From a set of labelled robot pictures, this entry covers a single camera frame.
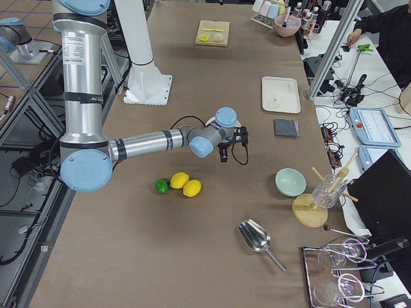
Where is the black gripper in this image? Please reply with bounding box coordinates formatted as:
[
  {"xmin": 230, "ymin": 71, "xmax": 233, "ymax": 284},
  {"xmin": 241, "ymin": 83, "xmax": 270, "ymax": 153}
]
[{"xmin": 218, "ymin": 126, "xmax": 249, "ymax": 163}]

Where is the round white plate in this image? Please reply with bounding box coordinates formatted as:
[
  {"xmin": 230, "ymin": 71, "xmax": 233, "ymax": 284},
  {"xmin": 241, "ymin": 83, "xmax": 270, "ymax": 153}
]
[{"xmin": 205, "ymin": 116, "xmax": 241, "ymax": 129}]

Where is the white steamed bun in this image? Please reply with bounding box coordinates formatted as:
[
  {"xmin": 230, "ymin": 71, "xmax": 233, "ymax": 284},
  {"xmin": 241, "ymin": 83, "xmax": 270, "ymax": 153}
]
[{"xmin": 213, "ymin": 33, "xmax": 224, "ymax": 43}]

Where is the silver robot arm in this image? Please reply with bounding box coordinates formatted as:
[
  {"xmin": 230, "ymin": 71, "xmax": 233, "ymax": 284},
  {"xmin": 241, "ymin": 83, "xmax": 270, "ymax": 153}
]
[{"xmin": 52, "ymin": 1, "xmax": 248, "ymax": 193}]

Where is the white rectangular tray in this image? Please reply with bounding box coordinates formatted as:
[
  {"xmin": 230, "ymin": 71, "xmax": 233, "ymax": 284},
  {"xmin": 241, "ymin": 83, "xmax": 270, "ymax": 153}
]
[{"xmin": 261, "ymin": 76, "xmax": 301, "ymax": 114}]

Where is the metal glass holder tray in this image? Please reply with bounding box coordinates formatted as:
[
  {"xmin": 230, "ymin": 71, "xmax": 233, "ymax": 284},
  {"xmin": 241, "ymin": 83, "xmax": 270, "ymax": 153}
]
[{"xmin": 301, "ymin": 237, "xmax": 385, "ymax": 307}]

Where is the grey folded cloth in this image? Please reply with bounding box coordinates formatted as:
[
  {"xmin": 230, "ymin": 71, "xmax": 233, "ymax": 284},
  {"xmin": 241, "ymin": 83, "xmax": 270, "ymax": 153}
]
[{"xmin": 274, "ymin": 118, "xmax": 299, "ymax": 139}]

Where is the mint green bowl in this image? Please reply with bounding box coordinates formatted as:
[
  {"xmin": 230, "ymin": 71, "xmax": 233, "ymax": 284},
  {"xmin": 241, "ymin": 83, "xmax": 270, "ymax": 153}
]
[{"xmin": 275, "ymin": 168, "xmax": 306, "ymax": 197}]

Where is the yellow lemon lower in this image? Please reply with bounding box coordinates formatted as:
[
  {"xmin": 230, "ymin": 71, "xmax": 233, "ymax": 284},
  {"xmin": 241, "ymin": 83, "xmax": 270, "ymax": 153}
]
[{"xmin": 182, "ymin": 180, "xmax": 202, "ymax": 198}]

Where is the yellow lemon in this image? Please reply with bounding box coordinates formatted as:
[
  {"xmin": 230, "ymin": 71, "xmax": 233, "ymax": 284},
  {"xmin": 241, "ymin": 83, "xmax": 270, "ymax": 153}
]
[
  {"xmin": 170, "ymin": 172, "xmax": 189, "ymax": 189},
  {"xmin": 182, "ymin": 180, "xmax": 202, "ymax": 198}
]

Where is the yellow lemon upper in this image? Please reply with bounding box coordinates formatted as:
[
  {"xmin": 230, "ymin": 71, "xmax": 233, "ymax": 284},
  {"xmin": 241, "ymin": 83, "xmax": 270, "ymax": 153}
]
[{"xmin": 170, "ymin": 172, "xmax": 189, "ymax": 189}]

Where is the green lime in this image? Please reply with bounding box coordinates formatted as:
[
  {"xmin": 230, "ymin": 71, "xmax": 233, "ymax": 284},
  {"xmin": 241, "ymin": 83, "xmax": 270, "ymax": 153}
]
[{"xmin": 155, "ymin": 178, "xmax": 169, "ymax": 194}]

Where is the clear glass cup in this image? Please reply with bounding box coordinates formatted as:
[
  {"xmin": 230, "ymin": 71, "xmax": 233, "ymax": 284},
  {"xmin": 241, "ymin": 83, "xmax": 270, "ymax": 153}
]
[{"xmin": 312, "ymin": 174, "xmax": 347, "ymax": 209}]

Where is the metal scoop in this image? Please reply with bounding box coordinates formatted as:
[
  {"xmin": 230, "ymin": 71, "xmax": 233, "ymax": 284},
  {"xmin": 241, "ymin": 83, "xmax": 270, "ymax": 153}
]
[{"xmin": 238, "ymin": 219, "xmax": 286, "ymax": 272}]

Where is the yellow plastic knife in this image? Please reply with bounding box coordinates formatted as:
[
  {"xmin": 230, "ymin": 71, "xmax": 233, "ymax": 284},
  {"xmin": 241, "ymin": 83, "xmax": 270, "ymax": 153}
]
[{"xmin": 201, "ymin": 28, "xmax": 225, "ymax": 33}]

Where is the wooden cutting board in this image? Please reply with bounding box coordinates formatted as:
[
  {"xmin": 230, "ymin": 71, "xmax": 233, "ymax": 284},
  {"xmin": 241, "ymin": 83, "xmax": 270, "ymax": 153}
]
[{"xmin": 195, "ymin": 20, "xmax": 231, "ymax": 47}]

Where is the pink bowl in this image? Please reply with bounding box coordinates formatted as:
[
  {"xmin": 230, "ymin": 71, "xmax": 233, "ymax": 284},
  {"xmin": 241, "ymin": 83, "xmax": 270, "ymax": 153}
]
[{"xmin": 274, "ymin": 15, "xmax": 301, "ymax": 38}]

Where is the pastel cups rack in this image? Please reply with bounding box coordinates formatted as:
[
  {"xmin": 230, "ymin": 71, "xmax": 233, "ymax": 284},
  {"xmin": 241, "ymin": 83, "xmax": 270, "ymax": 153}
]
[{"xmin": 251, "ymin": 0, "xmax": 286, "ymax": 28}]

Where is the blue teach pendant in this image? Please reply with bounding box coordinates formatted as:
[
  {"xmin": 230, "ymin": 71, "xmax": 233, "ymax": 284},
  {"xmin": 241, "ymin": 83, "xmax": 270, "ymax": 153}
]
[
  {"xmin": 358, "ymin": 144, "xmax": 390, "ymax": 171},
  {"xmin": 349, "ymin": 107, "xmax": 401, "ymax": 148}
]

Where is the black monitor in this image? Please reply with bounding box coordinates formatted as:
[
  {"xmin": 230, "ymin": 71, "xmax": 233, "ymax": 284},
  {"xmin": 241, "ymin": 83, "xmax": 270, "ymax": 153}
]
[{"xmin": 348, "ymin": 150, "xmax": 410, "ymax": 239}]

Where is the person in black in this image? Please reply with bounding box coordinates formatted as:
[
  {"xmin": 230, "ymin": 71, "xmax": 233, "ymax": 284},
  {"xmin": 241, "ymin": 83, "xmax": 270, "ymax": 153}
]
[{"xmin": 346, "ymin": 4, "xmax": 410, "ymax": 88}]

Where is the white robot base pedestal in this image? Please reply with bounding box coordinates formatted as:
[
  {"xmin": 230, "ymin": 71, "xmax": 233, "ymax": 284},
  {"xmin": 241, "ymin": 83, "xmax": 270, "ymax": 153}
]
[{"xmin": 115, "ymin": 0, "xmax": 172, "ymax": 106}]

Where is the aluminium frame post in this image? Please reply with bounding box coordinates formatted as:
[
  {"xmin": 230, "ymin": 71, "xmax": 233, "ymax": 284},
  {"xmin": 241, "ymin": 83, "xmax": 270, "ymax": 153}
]
[{"xmin": 306, "ymin": 0, "xmax": 363, "ymax": 101}]

